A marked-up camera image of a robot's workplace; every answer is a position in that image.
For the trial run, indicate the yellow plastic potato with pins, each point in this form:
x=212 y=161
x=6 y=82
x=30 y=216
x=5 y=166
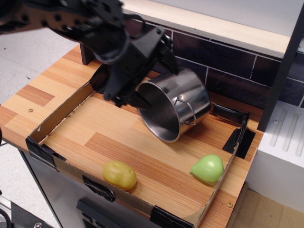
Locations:
x=120 y=175

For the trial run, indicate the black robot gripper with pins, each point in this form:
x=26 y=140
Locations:
x=118 y=82

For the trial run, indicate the cardboard fence with black tape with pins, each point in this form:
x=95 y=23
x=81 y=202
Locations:
x=71 y=147

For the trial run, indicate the light wooden shelf board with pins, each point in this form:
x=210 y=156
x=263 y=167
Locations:
x=242 y=36

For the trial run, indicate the green plastic pear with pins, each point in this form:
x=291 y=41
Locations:
x=208 y=169

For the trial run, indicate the aluminium frame corner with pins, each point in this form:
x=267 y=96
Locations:
x=5 y=205

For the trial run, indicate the dark shelf side panel right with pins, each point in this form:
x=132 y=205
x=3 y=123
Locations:
x=283 y=71

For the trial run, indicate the white drainboard sink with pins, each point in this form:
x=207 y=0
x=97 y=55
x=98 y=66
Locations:
x=277 y=171

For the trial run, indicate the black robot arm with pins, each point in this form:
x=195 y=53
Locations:
x=100 y=25

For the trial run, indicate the dark shelf side panel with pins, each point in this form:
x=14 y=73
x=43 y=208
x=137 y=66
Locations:
x=87 y=55
x=283 y=71

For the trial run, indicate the dark shelf side panel left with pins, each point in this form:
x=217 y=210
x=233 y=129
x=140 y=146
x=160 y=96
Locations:
x=87 y=55

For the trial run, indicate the black control panel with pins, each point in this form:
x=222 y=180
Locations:
x=110 y=217

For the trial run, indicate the stainless steel pot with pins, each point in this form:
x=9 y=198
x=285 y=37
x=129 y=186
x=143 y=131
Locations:
x=178 y=103

